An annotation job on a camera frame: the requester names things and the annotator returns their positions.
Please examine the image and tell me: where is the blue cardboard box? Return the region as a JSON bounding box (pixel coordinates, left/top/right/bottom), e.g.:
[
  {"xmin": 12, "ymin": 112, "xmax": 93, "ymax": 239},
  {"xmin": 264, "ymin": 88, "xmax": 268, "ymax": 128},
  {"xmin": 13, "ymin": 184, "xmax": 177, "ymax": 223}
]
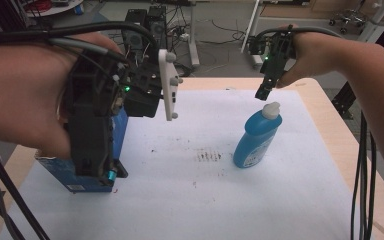
[{"xmin": 34, "ymin": 106, "xmax": 130, "ymax": 194}]

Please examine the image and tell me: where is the black floor cable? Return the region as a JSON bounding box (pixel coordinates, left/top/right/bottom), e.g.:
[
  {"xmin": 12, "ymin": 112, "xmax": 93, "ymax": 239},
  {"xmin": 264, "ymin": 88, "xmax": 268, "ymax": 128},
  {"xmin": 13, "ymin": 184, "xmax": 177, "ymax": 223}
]
[{"xmin": 198, "ymin": 19, "xmax": 248, "ymax": 46}]

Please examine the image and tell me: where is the hanging black cable bundle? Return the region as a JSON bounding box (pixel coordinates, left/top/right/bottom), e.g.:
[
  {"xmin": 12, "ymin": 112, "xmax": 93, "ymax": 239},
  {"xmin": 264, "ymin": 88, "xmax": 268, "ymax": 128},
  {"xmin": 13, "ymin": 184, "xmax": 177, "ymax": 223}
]
[
  {"xmin": 0, "ymin": 136, "xmax": 52, "ymax": 240},
  {"xmin": 349, "ymin": 111, "xmax": 378, "ymax": 240}
]

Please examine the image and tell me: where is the person's left hand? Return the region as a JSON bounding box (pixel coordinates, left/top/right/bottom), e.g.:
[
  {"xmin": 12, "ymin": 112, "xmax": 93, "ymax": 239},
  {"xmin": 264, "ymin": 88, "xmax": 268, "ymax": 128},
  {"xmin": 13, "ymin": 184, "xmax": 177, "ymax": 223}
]
[{"xmin": 0, "ymin": 32, "xmax": 124, "ymax": 160}]

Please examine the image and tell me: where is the gray right gripper cable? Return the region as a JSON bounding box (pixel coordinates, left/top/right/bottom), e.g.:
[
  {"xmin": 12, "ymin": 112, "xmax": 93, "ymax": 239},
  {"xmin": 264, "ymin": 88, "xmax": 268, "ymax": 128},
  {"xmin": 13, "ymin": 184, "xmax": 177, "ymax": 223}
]
[{"xmin": 254, "ymin": 25, "xmax": 344, "ymax": 40}]

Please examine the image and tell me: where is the blue bottle with white cap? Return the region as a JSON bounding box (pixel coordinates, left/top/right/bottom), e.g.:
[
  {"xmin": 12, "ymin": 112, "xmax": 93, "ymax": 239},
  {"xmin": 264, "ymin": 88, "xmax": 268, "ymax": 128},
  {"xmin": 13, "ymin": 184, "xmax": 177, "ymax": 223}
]
[{"xmin": 232, "ymin": 101, "xmax": 284, "ymax": 169}]

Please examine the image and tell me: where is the round white table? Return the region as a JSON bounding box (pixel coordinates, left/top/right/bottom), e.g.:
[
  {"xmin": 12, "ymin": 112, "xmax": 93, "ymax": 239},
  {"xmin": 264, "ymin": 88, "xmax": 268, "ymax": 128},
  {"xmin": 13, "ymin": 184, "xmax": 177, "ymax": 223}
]
[{"xmin": 22, "ymin": 0, "xmax": 85, "ymax": 18}]

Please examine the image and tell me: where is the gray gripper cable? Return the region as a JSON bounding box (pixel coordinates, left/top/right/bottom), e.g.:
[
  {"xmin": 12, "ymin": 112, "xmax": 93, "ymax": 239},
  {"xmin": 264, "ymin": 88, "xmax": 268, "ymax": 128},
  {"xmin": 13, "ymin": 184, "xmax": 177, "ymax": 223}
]
[
  {"xmin": 254, "ymin": 25, "xmax": 344, "ymax": 40},
  {"xmin": 48, "ymin": 37, "xmax": 129, "ymax": 65}
]

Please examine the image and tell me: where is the white metal stand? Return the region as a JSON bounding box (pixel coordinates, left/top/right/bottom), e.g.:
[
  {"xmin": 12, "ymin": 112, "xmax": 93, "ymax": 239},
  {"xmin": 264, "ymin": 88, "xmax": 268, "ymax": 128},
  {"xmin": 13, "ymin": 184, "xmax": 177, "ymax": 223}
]
[
  {"xmin": 240, "ymin": 0, "xmax": 265, "ymax": 67},
  {"xmin": 185, "ymin": 0, "xmax": 202, "ymax": 68}
]

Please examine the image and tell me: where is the black computer tower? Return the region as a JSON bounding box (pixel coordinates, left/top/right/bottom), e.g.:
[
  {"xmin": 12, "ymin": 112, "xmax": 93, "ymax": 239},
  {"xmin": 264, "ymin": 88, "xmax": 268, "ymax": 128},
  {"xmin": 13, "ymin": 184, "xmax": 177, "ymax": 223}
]
[
  {"xmin": 122, "ymin": 8, "xmax": 148, "ymax": 52},
  {"xmin": 146, "ymin": 4, "xmax": 169, "ymax": 51}
]

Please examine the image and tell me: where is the person's right hand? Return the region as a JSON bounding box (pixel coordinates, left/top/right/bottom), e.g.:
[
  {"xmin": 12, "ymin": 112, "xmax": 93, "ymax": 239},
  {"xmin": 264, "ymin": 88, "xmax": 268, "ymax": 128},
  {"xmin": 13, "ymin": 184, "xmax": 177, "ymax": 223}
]
[{"xmin": 275, "ymin": 23, "xmax": 348, "ymax": 90}]

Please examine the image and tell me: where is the office chair base with casters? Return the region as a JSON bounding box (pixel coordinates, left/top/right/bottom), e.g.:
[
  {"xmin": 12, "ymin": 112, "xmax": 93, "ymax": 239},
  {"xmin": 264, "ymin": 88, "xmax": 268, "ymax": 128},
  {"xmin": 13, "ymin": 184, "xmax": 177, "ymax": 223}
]
[{"xmin": 327, "ymin": 7, "xmax": 370, "ymax": 35}]

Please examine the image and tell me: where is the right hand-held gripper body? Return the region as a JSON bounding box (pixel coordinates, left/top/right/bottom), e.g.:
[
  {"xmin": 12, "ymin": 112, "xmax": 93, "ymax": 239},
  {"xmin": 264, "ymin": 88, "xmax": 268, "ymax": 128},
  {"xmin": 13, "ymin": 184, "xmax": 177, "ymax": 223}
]
[{"xmin": 247, "ymin": 24, "xmax": 297, "ymax": 82}]

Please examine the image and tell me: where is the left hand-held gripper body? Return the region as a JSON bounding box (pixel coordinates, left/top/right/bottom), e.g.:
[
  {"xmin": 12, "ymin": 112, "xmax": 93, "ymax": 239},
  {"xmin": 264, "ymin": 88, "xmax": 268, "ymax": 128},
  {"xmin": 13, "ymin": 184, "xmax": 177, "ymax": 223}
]
[{"xmin": 63, "ymin": 49, "xmax": 184, "ymax": 122}]

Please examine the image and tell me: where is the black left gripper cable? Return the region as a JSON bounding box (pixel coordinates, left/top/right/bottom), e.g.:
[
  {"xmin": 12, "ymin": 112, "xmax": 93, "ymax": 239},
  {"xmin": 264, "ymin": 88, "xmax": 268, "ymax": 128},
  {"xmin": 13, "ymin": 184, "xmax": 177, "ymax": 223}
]
[{"xmin": 0, "ymin": 21, "xmax": 162, "ymax": 64}]

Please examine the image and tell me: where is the gray left gripper cable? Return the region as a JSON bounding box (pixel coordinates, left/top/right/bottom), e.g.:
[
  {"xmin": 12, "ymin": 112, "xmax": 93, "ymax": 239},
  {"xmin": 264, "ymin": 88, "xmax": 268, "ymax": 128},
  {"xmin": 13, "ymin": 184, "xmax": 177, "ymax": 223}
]
[{"xmin": 48, "ymin": 37, "xmax": 129, "ymax": 65}]

